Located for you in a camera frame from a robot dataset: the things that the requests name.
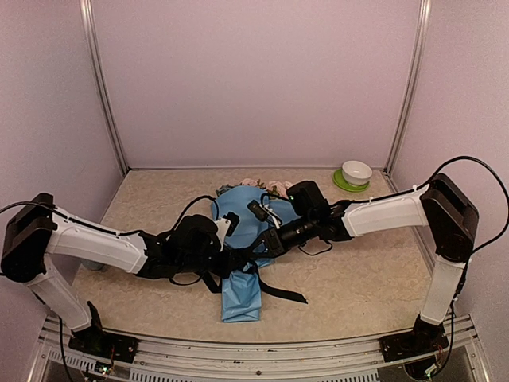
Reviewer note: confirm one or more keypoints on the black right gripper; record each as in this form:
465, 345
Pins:
274, 245

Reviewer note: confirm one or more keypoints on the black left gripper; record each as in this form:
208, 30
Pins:
230, 256

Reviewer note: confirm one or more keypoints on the fake flower bunch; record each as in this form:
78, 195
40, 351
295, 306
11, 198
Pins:
275, 188

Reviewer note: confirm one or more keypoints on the blue wrapping paper sheet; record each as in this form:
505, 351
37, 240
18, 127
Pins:
242, 290

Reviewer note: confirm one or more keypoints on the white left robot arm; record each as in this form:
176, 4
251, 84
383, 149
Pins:
40, 229

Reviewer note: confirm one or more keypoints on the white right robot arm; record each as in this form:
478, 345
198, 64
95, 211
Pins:
438, 205

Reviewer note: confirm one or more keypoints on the green plastic saucer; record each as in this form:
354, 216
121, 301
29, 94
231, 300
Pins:
339, 181

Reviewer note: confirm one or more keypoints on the white ceramic bowl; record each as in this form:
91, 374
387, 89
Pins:
356, 173

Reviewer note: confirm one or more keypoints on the white blue paper cup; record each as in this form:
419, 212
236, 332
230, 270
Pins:
92, 265

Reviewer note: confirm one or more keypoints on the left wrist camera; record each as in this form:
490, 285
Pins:
226, 225

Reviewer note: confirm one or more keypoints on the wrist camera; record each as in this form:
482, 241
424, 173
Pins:
264, 214
226, 225

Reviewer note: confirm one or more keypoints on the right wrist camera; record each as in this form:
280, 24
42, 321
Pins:
264, 214

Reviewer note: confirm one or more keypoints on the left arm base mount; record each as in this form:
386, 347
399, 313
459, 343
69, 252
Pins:
94, 340

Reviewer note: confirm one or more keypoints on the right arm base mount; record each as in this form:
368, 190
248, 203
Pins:
423, 338

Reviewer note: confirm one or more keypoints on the aluminium table frame rail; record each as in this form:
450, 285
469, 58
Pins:
170, 359

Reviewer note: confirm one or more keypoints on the right corner metal post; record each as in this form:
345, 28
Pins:
411, 85

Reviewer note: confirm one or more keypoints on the corner metal post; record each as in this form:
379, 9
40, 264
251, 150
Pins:
88, 20
411, 85

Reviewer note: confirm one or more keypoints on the left corner metal post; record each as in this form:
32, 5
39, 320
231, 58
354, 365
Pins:
88, 20

